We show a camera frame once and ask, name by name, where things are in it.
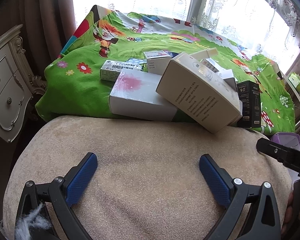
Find black box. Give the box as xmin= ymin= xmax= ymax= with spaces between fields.
xmin=236 ymin=80 xmax=262 ymax=128

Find white box blue red label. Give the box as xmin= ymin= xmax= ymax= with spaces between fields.
xmin=143 ymin=51 xmax=172 ymax=75

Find white fibre tuft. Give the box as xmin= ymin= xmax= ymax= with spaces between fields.
xmin=16 ymin=202 xmax=52 ymax=240

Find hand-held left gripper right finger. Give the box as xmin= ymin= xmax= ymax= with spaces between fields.
xmin=199 ymin=154 xmax=282 ymax=240

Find person's right hand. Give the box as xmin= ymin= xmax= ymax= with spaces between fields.
xmin=281 ymin=192 xmax=294 ymax=235

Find small white box red print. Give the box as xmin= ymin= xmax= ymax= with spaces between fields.
xmin=201 ymin=58 xmax=222 ymax=73

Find green cartoon printed blanket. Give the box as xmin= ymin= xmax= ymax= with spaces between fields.
xmin=35 ymin=4 xmax=297 ymax=135

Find white lace curtain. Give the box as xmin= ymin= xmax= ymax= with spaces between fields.
xmin=70 ymin=0 xmax=300 ymax=60

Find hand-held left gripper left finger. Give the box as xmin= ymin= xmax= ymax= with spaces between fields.
xmin=15 ymin=152 xmax=98 ymax=240

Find plain brown curtain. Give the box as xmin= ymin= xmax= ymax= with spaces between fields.
xmin=0 ymin=0 xmax=78 ymax=85

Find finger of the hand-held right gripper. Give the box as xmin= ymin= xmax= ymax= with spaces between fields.
xmin=256 ymin=137 xmax=300 ymax=179

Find large white cardboard box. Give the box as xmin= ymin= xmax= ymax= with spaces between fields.
xmin=156 ymin=52 xmax=243 ymax=133

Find white box with pink print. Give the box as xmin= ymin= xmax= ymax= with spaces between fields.
xmin=109 ymin=70 xmax=179 ymax=122

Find green and white medicine box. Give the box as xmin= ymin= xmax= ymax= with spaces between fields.
xmin=100 ymin=60 xmax=144 ymax=82

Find purple storage box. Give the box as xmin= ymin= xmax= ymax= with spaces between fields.
xmin=271 ymin=132 xmax=300 ymax=153

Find open white box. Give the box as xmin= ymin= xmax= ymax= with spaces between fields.
xmin=190 ymin=49 xmax=218 ymax=60

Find cream carved nightstand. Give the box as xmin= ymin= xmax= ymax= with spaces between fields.
xmin=0 ymin=24 xmax=47 ymax=143

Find beige upholstered stool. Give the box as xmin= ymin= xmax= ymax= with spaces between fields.
xmin=2 ymin=115 xmax=293 ymax=240

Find plain white box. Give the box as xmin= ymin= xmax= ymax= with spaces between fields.
xmin=216 ymin=69 xmax=238 ymax=92

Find green tissue box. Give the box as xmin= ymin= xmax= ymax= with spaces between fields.
xmin=288 ymin=72 xmax=300 ymax=92

